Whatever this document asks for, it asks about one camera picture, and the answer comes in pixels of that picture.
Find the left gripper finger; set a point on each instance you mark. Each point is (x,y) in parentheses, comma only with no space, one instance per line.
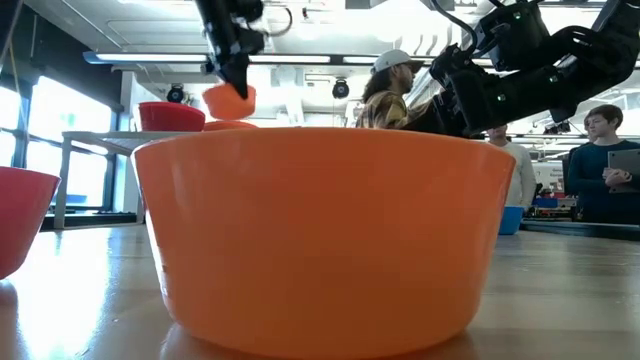
(239,75)

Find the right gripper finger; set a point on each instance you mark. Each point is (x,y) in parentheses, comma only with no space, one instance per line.
(432,117)

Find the red plastic mini bowl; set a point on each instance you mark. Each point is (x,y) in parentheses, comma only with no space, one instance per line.
(170,117)
(25,215)

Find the blue plastic mini bowl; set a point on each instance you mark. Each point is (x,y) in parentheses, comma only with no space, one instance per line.
(511,220)

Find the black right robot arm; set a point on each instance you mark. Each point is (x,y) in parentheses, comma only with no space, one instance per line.
(590,65)

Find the person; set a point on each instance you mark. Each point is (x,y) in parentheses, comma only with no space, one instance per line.
(590,170)
(385,110)
(520,170)

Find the black round hanging device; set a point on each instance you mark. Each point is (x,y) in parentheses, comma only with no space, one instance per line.
(340,90)
(175,94)

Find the long ceiling light bar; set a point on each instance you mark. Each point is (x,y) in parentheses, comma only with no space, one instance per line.
(150,57)

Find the blue storage box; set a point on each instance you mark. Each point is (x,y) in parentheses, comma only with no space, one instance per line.
(545,203)

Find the grey tablet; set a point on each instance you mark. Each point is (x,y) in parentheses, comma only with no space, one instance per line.
(625,160)

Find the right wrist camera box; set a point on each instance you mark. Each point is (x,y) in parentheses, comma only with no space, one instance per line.
(515,35)

